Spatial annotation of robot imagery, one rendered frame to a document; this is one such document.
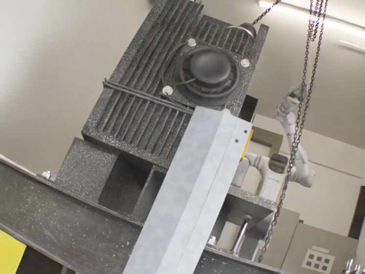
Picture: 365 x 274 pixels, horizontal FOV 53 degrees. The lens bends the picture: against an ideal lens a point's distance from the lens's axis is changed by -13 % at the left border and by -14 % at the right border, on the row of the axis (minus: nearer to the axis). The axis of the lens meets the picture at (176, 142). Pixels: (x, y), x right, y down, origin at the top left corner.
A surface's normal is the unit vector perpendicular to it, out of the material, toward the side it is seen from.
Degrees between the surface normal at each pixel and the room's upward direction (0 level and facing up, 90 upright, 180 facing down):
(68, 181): 90
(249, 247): 80
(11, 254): 90
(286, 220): 90
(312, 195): 90
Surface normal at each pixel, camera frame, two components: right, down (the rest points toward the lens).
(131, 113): 0.04, -0.34
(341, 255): -0.16, -0.42
